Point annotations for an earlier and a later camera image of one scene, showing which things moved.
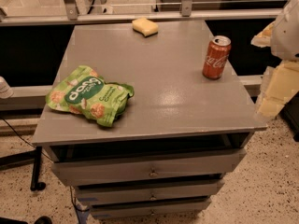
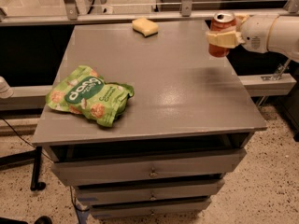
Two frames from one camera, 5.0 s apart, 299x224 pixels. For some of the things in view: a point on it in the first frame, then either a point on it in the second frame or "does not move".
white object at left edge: x=6 y=91 does not move
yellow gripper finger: x=282 y=83 → x=224 y=38
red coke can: x=216 y=57 → x=220 y=22
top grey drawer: x=148 y=168 does not move
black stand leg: x=28 y=157 does not move
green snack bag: x=84 y=91 does not move
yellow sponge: x=145 y=27 does not move
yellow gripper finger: x=263 y=38 → x=242 y=18
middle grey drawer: x=146 y=191 does not move
